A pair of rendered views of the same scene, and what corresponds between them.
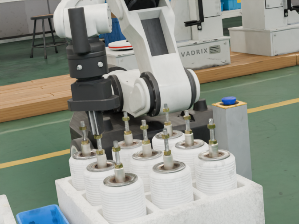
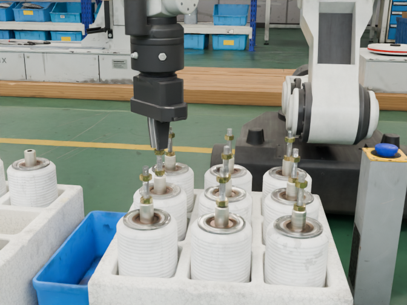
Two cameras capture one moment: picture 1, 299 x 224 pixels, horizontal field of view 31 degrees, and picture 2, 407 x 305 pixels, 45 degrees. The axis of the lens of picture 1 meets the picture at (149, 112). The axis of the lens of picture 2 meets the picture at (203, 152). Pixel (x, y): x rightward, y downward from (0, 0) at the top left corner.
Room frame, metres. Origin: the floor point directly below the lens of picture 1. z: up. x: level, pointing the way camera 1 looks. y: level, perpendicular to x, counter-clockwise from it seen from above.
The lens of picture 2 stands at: (0.51, -0.33, 0.59)
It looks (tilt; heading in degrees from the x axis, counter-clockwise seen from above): 18 degrees down; 28
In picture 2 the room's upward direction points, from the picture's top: 1 degrees clockwise
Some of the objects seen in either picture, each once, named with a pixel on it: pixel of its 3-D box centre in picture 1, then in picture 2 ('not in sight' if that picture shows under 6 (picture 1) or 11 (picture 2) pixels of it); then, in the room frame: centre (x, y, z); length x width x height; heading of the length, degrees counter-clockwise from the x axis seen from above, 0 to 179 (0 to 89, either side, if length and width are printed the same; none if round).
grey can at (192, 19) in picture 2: not in sight; (191, 15); (5.42, 2.47, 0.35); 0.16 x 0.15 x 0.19; 111
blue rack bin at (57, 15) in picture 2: not in sight; (72, 11); (5.01, 3.79, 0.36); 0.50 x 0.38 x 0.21; 20
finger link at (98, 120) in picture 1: (100, 120); (163, 132); (1.20, 0.11, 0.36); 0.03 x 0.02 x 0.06; 160
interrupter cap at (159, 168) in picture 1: (169, 167); (221, 223); (1.14, -0.03, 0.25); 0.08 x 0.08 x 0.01
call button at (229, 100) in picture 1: (228, 101); (386, 150); (1.43, -0.22, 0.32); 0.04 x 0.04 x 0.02
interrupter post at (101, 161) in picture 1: (101, 161); (160, 184); (1.20, 0.13, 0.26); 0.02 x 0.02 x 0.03
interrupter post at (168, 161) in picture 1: (168, 162); (221, 215); (1.14, -0.03, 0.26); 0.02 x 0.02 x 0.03
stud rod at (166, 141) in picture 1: (166, 144); (222, 191); (1.14, -0.03, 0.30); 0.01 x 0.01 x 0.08
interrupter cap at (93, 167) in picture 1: (102, 166); (160, 190); (1.20, 0.13, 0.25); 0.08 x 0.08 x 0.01
